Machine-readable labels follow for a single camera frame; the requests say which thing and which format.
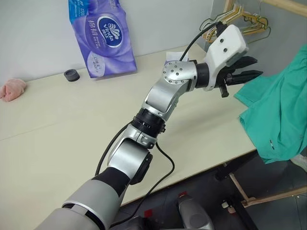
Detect black round cap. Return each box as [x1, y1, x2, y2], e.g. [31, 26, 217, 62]
[64, 69, 80, 83]

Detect teal green shorts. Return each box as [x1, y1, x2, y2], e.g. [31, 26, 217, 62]
[234, 44, 307, 165]

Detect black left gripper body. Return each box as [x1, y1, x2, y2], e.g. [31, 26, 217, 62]
[214, 64, 238, 99]

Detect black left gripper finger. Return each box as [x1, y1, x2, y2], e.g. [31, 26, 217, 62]
[234, 56, 259, 70]
[231, 69, 264, 85]

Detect grey rounded robot housing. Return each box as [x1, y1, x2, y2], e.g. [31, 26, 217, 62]
[177, 192, 214, 230]

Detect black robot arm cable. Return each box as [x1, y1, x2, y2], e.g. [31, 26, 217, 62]
[95, 21, 226, 230]

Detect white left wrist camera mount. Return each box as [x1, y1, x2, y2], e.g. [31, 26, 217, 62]
[203, 23, 249, 92]

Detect clear bubble wrap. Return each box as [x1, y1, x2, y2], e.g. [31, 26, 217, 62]
[291, 154, 307, 171]

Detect olive wire hanger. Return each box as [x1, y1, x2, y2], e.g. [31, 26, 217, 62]
[247, 14, 272, 45]

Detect black metal table frame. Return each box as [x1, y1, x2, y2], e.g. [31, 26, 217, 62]
[214, 153, 261, 230]

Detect wooden clothes rack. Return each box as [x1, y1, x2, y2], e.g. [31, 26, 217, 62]
[224, 0, 307, 208]

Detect pink crumpled cloth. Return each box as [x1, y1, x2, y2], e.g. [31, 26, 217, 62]
[0, 78, 27, 103]

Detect purple tissue paper pack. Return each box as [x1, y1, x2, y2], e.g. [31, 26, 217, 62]
[67, 0, 138, 79]

